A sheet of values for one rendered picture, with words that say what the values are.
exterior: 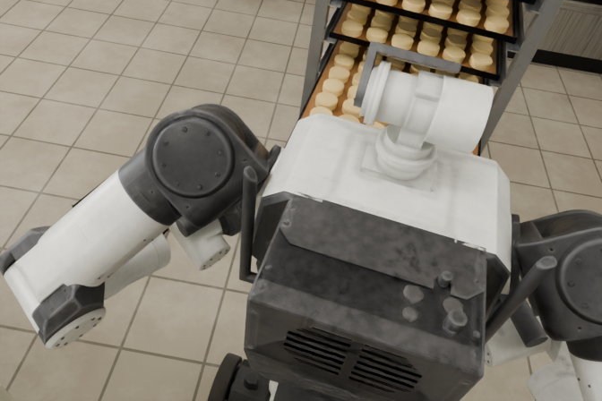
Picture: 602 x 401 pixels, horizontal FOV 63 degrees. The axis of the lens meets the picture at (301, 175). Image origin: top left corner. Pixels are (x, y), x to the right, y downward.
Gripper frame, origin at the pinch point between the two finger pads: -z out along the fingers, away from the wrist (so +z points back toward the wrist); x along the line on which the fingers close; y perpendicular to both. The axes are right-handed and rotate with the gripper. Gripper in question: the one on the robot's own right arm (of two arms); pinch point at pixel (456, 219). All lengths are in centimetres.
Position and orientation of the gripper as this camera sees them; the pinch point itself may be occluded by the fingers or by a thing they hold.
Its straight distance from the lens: 96.7
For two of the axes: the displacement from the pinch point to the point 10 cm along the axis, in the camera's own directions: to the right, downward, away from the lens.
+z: 2.3, 7.3, -6.4
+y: -9.7, 0.9, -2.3
